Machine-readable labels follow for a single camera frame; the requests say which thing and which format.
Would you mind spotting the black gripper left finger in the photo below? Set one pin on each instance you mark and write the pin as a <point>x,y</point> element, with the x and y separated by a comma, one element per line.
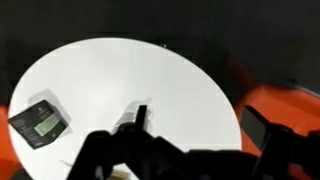
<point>148,157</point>

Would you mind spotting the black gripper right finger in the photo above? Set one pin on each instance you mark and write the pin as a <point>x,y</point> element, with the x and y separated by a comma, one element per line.
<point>281,148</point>

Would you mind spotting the orange chair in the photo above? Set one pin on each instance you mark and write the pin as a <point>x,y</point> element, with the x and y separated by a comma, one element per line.
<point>290,107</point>

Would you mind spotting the round white table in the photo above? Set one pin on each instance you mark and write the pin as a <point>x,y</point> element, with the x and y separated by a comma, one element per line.
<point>94,82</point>

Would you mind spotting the dark green tea packet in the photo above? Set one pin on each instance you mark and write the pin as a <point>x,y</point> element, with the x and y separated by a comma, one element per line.
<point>39,125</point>

